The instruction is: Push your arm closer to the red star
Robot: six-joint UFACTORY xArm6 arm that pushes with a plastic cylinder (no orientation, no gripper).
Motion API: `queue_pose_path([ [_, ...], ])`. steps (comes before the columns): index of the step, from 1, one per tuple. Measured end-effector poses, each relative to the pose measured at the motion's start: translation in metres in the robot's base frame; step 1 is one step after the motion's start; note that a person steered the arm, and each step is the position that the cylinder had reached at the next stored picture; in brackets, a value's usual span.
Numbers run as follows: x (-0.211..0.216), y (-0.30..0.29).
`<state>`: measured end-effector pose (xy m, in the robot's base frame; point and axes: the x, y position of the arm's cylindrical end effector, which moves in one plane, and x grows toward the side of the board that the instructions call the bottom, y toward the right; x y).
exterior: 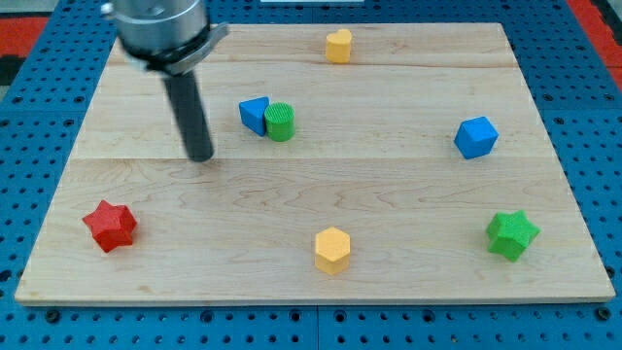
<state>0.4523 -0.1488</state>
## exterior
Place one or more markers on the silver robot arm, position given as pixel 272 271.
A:
pixel 167 36

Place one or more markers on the red star block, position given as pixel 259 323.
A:
pixel 111 226

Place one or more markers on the green star block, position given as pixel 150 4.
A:
pixel 510 234

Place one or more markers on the light wooden board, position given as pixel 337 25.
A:
pixel 373 154

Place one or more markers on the green cylinder block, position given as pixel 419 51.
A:
pixel 279 121

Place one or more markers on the yellow hexagon block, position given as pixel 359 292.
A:
pixel 332 250

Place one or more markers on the blue triangle block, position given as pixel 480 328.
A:
pixel 252 114

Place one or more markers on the yellow heart block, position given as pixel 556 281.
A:
pixel 338 46

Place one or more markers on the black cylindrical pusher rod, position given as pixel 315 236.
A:
pixel 186 103

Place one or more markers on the blue cube block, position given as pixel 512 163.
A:
pixel 476 137

